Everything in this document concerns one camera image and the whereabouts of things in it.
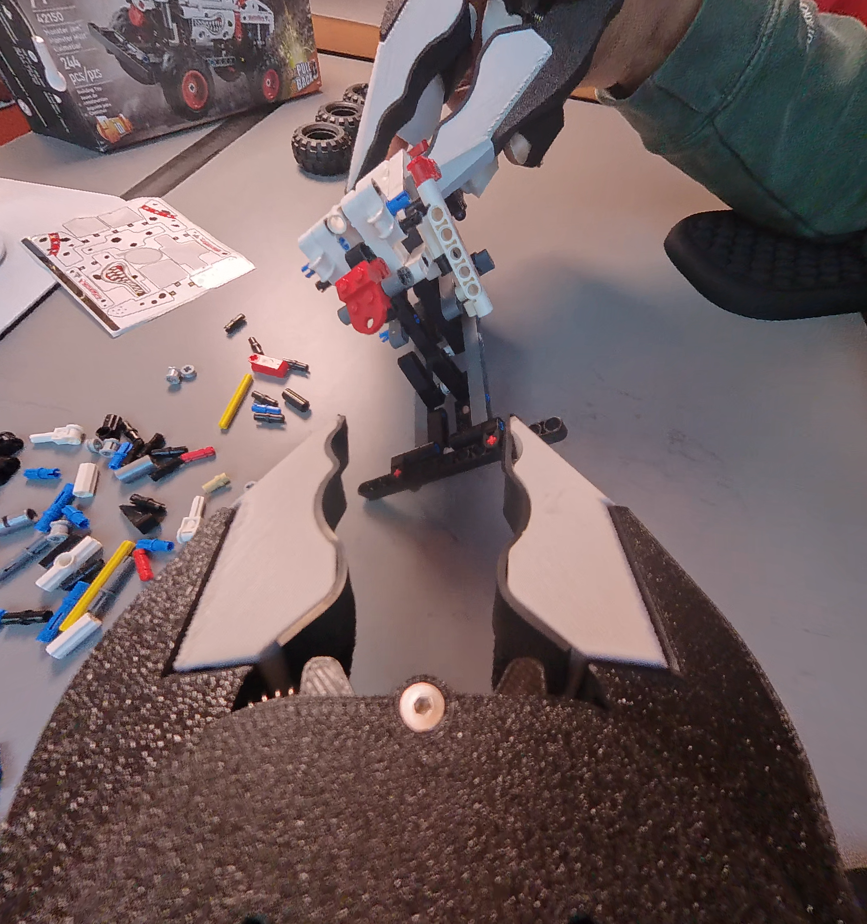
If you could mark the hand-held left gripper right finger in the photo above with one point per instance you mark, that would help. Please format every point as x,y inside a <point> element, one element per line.
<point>585,571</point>

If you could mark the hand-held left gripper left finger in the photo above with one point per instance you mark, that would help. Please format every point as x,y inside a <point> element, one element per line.
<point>268,571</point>

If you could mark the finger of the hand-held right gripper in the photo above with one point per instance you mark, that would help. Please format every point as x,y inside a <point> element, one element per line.
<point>499,80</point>
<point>419,51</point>

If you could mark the small white toy brick assembly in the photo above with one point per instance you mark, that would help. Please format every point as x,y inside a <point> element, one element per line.
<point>362,282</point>

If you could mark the black toy vehicle chassis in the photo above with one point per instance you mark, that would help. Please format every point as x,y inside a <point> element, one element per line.
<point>441,361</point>

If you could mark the person's right forearm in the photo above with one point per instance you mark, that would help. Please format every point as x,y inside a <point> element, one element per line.
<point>780,116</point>

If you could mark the grey desk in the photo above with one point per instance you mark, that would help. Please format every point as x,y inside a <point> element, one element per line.
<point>751,462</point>

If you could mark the person's right hand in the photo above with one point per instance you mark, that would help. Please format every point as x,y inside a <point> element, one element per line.
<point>643,44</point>

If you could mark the black toy tyre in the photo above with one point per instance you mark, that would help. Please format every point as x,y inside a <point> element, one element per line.
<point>356,94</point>
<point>341,116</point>
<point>321,149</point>

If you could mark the pile of small toy brick parts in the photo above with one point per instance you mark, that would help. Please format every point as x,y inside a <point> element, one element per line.
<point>87,534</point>

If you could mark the toy set cardboard box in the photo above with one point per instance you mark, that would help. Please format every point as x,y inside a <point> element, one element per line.
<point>145,65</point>

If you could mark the black wrist rest pad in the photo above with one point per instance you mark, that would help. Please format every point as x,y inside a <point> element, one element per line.
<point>780,267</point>

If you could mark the white sticker sheet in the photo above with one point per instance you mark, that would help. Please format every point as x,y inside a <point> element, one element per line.
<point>138,260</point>

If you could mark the white book stand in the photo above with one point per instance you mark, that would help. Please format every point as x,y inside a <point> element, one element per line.
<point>8,275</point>

